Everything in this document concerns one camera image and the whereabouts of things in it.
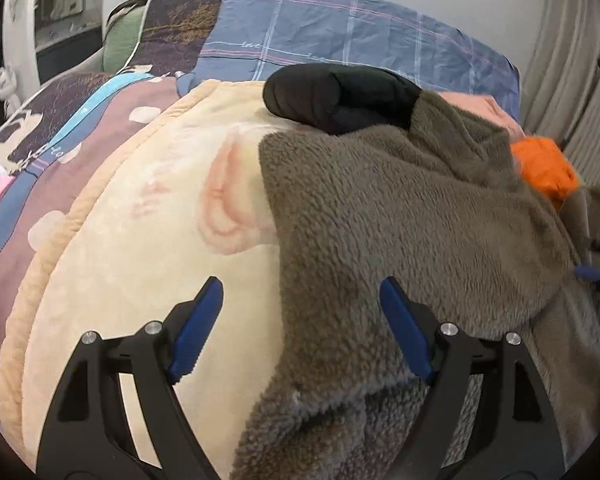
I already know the blue plaid pillow cover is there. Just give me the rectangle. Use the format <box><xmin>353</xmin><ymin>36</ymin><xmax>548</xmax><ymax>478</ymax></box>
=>
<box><xmin>181</xmin><ymin>0</ymin><xmax>520</xmax><ymax>117</ymax></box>

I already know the green pillow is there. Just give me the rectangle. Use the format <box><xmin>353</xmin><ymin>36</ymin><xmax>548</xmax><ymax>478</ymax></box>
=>
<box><xmin>102</xmin><ymin>4</ymin><xmax>145</xmax><ymax>74</ymax></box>

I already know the white cat figurine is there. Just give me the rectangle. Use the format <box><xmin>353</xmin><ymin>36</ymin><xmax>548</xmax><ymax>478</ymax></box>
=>
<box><xmin>0</xmin><ymin>66</ymin><xmax>21</xmax><ymax>118</ymax></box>

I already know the black puffer jacket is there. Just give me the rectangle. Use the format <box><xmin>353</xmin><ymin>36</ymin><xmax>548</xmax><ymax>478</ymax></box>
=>
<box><xmin>263</xmin><ymin>63</ymin><xmax>422</xmax><ymax>136</ymax></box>

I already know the wall niche shelf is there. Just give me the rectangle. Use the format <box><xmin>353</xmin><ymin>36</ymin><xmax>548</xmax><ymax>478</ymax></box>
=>
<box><xmin>34</xmin><ymin>0</ymin><xmax>102</xmax><ymax>84</ymax></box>

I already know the orange puffer jacket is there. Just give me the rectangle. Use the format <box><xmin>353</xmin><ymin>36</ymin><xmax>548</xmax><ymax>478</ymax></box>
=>
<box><xmin>510</xmin><ymin>136</ymin><xmax>580</xmax><ymax>210</ymax></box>

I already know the brown fleece jacket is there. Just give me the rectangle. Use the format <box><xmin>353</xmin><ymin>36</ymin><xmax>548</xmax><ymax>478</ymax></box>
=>
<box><xmin>232</xmin><ymin>92</ymin><xmax>600</xmax><ymax>479</ymax></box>

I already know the grey pleated curtain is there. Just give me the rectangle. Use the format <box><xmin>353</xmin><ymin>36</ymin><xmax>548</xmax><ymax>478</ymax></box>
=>
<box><xmin>520</xmin><ymin>0</ymin><xmax>600</xmax><ymax>184</ymax></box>

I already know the pink cartoon pig blanket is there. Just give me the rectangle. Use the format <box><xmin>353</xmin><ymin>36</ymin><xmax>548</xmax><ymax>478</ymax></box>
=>
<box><xmin>0</xmin><ymin>80</ymin><xmax>290</xmax><ymax>478</ymax></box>

